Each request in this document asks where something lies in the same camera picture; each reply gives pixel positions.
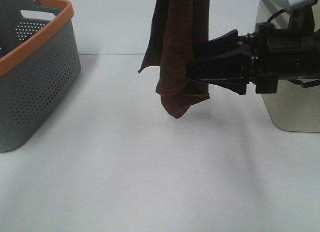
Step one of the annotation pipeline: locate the beige basket grey rim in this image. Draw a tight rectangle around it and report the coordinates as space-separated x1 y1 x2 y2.
255 0 320 133

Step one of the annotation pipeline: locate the brown towel with white label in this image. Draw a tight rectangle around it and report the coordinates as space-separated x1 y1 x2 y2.
138 0 210 119

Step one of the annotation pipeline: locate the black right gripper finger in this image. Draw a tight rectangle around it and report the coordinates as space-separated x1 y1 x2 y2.
185 45 252 95
194 30 248 59

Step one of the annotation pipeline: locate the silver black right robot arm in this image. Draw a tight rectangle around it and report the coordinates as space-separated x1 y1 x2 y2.
186 0 320 95

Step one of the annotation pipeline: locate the grey perforated basket orange rim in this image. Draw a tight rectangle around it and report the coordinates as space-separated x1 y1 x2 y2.
0 0 81 152

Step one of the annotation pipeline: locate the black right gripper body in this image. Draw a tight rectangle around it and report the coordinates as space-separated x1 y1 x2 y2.
250 23 320 94

